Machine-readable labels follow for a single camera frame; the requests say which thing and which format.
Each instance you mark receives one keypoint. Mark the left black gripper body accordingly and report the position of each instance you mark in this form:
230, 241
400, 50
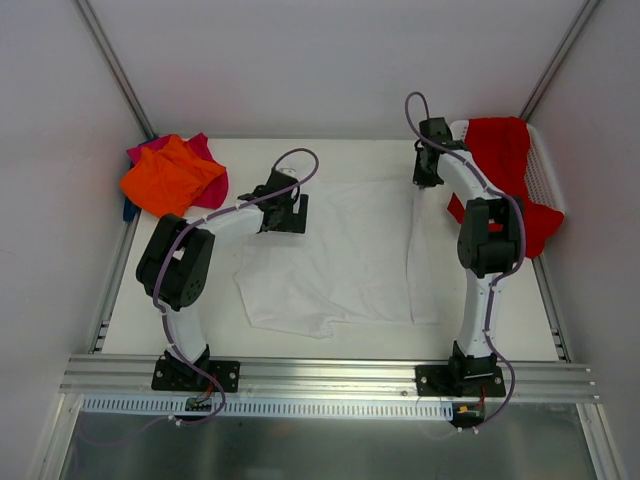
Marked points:
291, 216

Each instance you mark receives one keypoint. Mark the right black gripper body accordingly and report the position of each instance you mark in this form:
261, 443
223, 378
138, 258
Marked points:
423, 170

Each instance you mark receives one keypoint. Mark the white t shirt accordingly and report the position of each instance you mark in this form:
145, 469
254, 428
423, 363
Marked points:
361, 260

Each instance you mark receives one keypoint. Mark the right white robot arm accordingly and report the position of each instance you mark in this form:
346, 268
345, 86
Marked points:
490, 247

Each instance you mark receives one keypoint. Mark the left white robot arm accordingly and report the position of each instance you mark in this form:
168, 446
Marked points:
175, 264

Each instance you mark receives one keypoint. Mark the pink t shirt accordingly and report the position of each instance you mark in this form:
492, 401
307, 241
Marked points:
212, 190

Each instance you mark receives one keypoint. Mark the red t shirt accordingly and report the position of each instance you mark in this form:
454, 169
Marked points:
499, 146

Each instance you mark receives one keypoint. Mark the orange t shirt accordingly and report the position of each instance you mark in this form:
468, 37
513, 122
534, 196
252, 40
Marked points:
165, 180

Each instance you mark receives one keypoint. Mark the white plastic basket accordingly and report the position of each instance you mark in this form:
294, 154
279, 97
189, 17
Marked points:
540, 176

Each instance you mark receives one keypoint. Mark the blue t shirt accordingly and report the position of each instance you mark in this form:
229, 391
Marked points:
130, 210

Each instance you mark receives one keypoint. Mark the left aluminium corner post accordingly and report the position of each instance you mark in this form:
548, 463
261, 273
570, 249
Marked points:
109, 55

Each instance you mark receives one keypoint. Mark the aluminium corner post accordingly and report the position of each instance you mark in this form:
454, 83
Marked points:
109, 55
569, 40

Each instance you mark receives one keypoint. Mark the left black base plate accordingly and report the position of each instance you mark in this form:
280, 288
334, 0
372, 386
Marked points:
171, 375

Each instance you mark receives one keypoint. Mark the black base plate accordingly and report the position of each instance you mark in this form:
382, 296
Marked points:
171, 375
437, 380

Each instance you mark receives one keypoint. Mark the right aluminium corner post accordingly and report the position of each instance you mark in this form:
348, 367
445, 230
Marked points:
569, 40

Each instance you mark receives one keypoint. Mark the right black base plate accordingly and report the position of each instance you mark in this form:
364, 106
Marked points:
437, 380

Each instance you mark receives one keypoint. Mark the white slotted cable duct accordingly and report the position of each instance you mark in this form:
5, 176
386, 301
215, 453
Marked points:
268, 407

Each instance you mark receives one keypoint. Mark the aluminium mounting rail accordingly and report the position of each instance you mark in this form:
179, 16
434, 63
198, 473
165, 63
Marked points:
533, 382

